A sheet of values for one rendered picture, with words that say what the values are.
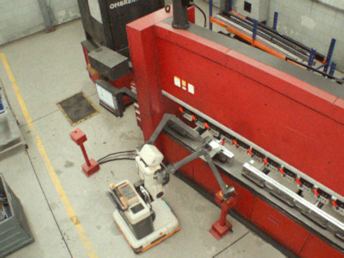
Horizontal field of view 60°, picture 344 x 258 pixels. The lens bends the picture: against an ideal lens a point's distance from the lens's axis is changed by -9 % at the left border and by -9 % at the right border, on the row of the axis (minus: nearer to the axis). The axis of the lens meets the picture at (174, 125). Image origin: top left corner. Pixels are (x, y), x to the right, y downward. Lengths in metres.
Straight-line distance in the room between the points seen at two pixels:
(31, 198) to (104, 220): 1.26
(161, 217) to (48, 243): 1.59
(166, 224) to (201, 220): 0.56
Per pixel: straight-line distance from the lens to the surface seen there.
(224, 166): 3.81
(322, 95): 2.63
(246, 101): 3.10
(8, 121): 6.17
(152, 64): 3.73
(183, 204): 4.54
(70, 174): 5.21
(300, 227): 3.65
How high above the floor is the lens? 3.81
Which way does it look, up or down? 43 degrees down
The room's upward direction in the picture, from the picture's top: 4 degrees counter-clockwise
